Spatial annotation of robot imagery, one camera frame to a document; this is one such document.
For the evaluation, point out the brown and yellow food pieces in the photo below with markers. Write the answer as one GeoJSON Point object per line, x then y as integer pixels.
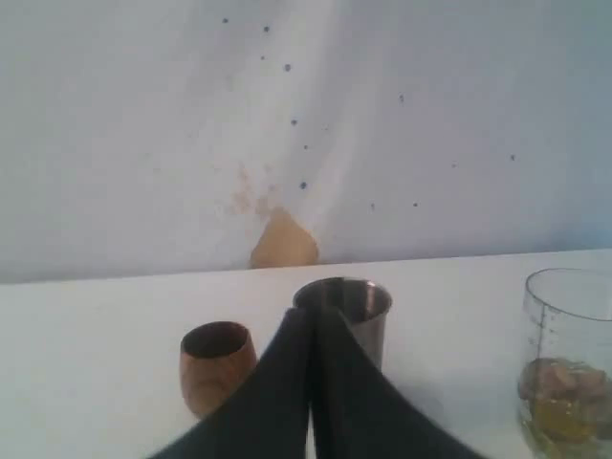
{"type": "Point", "coordinates": [546, 378]}

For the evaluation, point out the stainless steel cup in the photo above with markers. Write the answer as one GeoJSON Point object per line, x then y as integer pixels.
{"type": "Point", "coordinates": [362, 303]}

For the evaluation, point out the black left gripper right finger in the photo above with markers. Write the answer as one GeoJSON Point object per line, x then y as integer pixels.
{"type": "Point", "coordinates": [357, 412]}

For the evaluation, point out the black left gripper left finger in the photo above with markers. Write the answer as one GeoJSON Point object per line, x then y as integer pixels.
{"type": "Point", "coordinates": [268, 415]}

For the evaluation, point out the brown wooden cup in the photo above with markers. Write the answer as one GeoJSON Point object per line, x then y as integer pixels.
{"type": "Point", "coordinates": [215, 359]}

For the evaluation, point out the clear plastic shaker tumbler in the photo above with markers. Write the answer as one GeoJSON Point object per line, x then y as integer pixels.
{"type": "Point", "coordinates": [568, 316]}

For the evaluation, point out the olive-brown food piece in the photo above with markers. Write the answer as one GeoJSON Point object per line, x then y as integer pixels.
{"type": "Point", "coordinates": [561, 420]}

